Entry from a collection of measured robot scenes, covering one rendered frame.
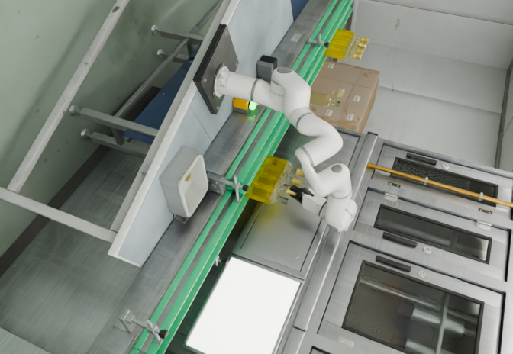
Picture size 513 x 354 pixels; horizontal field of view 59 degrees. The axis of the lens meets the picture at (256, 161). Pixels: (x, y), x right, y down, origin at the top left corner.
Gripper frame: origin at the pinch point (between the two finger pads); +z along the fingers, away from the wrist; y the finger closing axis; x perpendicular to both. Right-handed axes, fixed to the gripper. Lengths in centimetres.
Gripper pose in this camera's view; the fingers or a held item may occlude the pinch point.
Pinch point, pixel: (295, 191)
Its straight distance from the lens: 202.6
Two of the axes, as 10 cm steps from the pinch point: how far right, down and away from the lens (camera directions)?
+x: -6.2, 6.1, -4.9
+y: -0.5, -6.5, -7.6
